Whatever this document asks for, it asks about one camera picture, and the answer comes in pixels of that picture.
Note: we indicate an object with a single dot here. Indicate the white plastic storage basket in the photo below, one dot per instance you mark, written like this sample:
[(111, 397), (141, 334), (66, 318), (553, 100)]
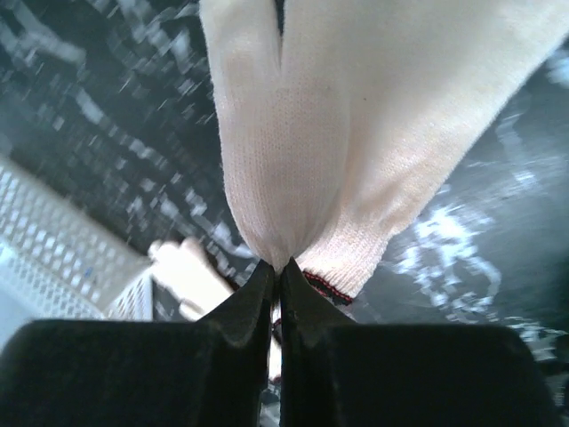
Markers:
[(58, 263)]

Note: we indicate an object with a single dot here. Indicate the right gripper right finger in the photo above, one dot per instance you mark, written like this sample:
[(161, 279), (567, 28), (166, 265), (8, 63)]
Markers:
[(337, 372)]

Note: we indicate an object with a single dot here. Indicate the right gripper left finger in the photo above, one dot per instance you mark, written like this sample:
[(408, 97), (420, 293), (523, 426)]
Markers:
[(119, 373)]

